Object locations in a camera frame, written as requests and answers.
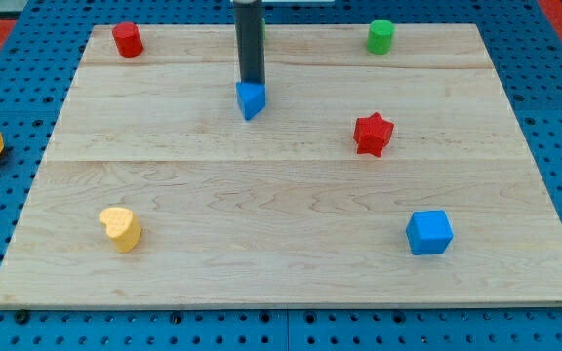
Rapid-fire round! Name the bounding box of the green cylinder block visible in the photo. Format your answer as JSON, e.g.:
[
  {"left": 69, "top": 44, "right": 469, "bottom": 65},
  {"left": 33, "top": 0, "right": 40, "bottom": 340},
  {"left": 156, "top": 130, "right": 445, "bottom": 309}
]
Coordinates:
[{"left": 366, "top": 19, "right": 395, "bottom": 55}]

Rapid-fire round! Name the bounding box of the green block behind rod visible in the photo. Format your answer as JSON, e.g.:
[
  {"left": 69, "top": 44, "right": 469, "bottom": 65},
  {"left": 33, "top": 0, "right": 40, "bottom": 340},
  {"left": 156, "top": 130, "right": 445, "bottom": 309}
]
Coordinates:
[{"left": 261, "top": 18, "right": 266, "bottom": 40}]

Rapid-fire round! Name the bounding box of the blue cube block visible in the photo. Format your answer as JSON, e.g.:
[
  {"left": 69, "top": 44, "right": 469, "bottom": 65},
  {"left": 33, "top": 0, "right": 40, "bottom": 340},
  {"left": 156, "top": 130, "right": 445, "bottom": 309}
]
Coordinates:
[{"left": 406, "top": 210, "right": 454, "bottom": 255}]

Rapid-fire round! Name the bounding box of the red star block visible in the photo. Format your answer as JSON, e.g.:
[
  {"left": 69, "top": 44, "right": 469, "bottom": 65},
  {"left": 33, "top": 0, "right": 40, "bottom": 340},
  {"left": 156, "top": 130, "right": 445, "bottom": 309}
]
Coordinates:
[{"left": 353, "top": 112, "right": 395, "bottom": 157}]

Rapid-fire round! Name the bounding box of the red cylinder block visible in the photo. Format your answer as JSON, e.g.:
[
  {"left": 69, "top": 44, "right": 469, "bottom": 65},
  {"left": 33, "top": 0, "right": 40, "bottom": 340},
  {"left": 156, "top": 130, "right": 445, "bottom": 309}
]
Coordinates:
[{"left": 112, "top": 22, "right": 144, "bottom": 58}]

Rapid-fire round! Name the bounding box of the blue triangle block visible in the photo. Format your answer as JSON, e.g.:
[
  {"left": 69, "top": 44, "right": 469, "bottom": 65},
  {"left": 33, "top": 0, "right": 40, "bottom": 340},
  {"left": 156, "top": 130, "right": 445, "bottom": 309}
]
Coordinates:
[{"left": 235, "top": 82, "right": 266, "bottom": 121}]

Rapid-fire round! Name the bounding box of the yellow heart block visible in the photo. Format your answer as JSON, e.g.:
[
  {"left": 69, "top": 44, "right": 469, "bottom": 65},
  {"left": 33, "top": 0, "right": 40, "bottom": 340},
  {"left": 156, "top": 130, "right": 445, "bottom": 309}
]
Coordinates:
[{"left": 100, "top": 207, "right": 142, "bottom": 253}]

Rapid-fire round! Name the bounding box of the light wooden board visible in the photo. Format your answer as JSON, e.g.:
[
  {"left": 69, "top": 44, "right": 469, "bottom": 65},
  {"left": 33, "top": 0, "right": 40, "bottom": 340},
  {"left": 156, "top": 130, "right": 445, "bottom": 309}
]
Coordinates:
[{"left": 0, "top": 24, "right": 562, "bottom": 310}]

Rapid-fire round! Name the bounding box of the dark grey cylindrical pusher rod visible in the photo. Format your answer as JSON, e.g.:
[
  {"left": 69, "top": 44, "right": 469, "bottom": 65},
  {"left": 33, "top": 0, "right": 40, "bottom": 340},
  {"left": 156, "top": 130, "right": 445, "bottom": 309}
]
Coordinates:
[{"left": 233, "top": 0, "right": 265, "bottom": 84}]

